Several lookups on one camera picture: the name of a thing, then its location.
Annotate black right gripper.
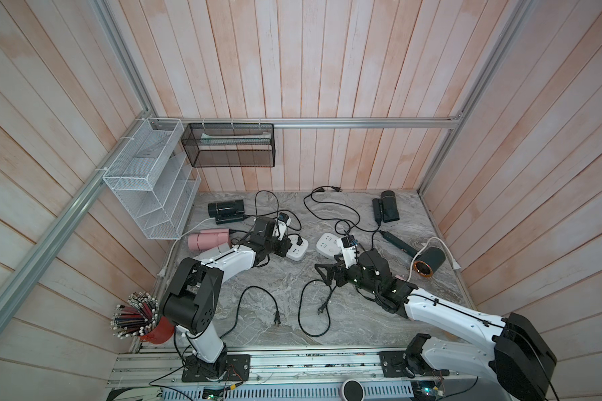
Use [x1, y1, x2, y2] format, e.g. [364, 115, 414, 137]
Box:
[315, 254, 381, 299]

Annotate black cord of green dryer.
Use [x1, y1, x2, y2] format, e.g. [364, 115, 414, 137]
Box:
[242, 189, 304, 247]

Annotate black cord of pink dryer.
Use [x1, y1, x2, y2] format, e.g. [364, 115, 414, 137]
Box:
[229, 229, 304, 247]

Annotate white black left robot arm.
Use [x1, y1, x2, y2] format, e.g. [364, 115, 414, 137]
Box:
[160, 213, 292, 364]

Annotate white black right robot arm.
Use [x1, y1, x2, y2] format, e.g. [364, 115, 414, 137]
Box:
[314, 250, 557, 400]

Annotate white square power strip right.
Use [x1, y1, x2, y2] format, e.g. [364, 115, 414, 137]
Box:
[315, 233, 342, 259]

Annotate white square power strip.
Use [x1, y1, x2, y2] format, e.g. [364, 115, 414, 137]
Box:
[315, 233, 342, 259]
[286, 233, 309, 262]

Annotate white square power strip left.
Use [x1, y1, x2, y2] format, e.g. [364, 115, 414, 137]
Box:
[286, 233, 309, 262]

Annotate dark green folded hair dryer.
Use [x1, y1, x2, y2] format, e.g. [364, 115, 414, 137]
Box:
[207, 200, 246, 225]

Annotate pink folded hair dryer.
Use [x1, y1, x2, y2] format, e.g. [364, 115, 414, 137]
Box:
[187, 228, 230, 252]

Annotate dark green dryer far right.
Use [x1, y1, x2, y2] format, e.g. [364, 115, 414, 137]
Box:
[372, 190, 400, 225]

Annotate dark green unfolded hair dryer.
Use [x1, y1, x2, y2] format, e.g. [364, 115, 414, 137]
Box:
[380, 231, 446, 277]

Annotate round black white knob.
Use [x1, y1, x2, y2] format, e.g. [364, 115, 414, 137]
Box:
[339, 379, 365, 401]

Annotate red pencil cup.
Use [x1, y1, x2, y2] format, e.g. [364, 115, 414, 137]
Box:
[110, 292, 175, 345]

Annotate black loose cord front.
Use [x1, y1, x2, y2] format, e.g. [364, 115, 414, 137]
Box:
[298, 278, 338, 338]

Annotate black cord of far dryer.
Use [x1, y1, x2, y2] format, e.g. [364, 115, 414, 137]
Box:
[303, 185, 382, 237]

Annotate white power strip cable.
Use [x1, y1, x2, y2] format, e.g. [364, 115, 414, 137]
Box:
[157, 216, 217, 279]

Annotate black mesh wall basket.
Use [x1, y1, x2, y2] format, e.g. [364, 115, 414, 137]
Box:
[181, 122, 276, 168]

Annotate white wire mesh shelf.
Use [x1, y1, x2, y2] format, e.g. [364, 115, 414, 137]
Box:
[104, 118, 201, 241]

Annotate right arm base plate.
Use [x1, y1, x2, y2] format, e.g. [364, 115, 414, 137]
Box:
[379, 333, 450, 379]

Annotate white cable right strip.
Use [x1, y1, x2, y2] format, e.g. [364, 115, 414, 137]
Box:
[405, 236, 462, 282]

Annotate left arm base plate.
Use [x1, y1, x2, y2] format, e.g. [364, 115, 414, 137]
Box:
[182, 354, 251, 383]

